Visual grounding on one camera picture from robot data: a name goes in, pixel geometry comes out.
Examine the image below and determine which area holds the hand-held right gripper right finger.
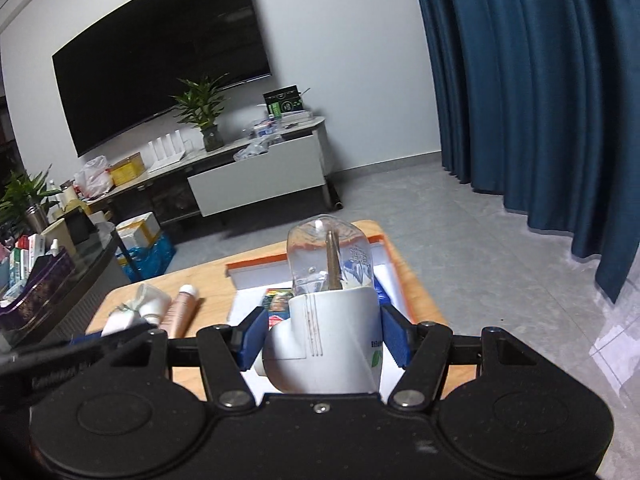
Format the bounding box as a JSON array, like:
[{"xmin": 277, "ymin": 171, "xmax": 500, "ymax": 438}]
[{"xmin": 380, "ymin": 306, "xmax": 539, "ymax": 408}]

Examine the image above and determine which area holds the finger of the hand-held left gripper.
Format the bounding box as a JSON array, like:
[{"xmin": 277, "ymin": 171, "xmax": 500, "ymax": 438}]
[{"xmin": 0, "ymin": 322, "xmax": 159, "ymax": 367}]

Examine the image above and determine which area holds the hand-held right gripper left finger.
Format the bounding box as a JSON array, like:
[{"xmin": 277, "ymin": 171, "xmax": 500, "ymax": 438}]
[{"xmin": 107, "ymin": 307, "xmax": 269, "ymax": 408}]

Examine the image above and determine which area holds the white box with orange rim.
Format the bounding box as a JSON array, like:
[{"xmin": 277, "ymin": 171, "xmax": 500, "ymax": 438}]
[{"xmin": 225, "ymin": 234, "xmax": 417, "ymax": 396}]

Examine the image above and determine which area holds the white plug-in vaporizer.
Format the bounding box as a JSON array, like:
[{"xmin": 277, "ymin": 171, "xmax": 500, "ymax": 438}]
[{"xmin": 254, "ymin": 286, "xmax": 385, "ymax": 394}]

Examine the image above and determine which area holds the white squeeze tube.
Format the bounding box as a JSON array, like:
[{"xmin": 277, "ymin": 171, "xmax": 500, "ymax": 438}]
[{"xmin": 134, "ymin": 283, "xmax": 174, "ymax": 324}]

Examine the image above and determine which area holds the clear liquid bottle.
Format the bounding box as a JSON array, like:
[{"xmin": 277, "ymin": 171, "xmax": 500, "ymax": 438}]
[{"xmin": 286, "ymin": 214, "xmax": 375, "ymax": 297}]

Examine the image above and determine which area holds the small colourful box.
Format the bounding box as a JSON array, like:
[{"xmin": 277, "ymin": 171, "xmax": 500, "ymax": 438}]
[{"xmin": 261, "ymin": 287, "xmax": 294, "ymax": 331}]

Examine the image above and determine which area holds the purple patterned tray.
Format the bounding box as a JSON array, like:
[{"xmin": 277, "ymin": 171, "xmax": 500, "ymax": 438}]
[{"xmin": 0, "ymin": 249, "xmax": 77, "ymax": 334}]

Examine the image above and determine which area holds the pink cosmetic bottle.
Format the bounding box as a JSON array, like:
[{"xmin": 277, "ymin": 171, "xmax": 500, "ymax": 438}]
[{"xmin": 159, "ymin": 285, "xmax": 202, "ymax": 339}]

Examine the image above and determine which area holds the glass coffee table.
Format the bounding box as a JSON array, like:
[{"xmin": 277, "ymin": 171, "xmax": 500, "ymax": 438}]
[{"xmin": 0, "ymin": 219, "xmax": 132, "ymax": 352}]

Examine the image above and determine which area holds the blue plastic bag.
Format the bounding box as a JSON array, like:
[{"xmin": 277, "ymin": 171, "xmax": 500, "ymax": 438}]
[{"xmin": 120, "ymin": 232, "xmax": 177, "ymax": 284}]

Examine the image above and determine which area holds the row of medicine boxes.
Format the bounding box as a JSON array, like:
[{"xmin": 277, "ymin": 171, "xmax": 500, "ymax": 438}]
[{"xmin": 0, "ymin": 232, "xmax": 47, "ymax": 293}]

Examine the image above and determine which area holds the beige paper cup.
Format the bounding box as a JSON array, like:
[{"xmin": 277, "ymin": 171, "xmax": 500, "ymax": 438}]
[{"xmin": 41, "ymin": 220, "xmax": 77, "ymax": 259}]

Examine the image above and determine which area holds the white and yellow cardboard box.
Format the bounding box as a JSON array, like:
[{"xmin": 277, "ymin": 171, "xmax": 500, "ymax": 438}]
[{"xmin": 115, "ymin": 212, "xmax": 162, "ymax": 262}]

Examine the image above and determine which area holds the steel thermos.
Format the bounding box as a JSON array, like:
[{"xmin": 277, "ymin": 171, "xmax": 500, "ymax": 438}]
[{"xmin": 25, "ymin": 203, "xmax": 49, "ymax": 234}]

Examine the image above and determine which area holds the white television cabinet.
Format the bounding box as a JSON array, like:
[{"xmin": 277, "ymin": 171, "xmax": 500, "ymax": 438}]
[{"xmin": 75, "ymin": 116, "xmax": 344, "ymax": 227}]

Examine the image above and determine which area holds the leafy green houseplant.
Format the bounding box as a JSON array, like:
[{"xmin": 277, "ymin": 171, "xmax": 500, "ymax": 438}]
[{"xmin": 0, "ymin": 164, "xmax": 59, "ymax": 227}]

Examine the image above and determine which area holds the white and red plastic bag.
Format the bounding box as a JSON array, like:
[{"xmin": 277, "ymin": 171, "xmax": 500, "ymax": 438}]
[{"xmin": 74, "ymin": 155, "xmax": 114, "ymax": 196}]

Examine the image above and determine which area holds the clear plastic bag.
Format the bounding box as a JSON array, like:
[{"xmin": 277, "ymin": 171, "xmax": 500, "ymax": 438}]
[{"xmin": 233, "ymin": 140, "xmax": 272, "ymax": 162}]

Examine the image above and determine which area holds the white router with antennas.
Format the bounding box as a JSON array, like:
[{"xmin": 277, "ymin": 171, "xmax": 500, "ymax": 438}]
[{"xmin": 147, "ymin": 130, "xmax": 189, "ymax": 172}]

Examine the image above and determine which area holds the clear plastic container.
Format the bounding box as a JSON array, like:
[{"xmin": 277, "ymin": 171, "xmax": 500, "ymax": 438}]
[{"xmin": 248, "ymin": 120, "xmax": 287, "ymax": 139}]

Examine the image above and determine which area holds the black and green box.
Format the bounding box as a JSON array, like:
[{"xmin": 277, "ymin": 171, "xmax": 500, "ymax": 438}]
[{"xmin": 263, "ymin": 85, "xmax": 306, "ymax": 119}]

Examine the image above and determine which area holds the potted plant in glass vase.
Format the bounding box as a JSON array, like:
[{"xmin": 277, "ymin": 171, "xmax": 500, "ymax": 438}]
[{"xmin": 170, "ymin": 75, "xmax": 231, "ymax": 154}]

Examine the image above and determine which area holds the blue curtain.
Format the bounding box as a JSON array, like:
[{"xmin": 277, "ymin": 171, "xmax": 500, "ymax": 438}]
[{"xmin": 407, "ymin": 0, "xmax": 640, "ymax": 304}]

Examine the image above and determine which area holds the black flat television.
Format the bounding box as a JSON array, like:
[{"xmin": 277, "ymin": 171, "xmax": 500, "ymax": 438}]
[{"xmin": 51, "ymin": 0, "xmax": 272, "ymax": 158}]

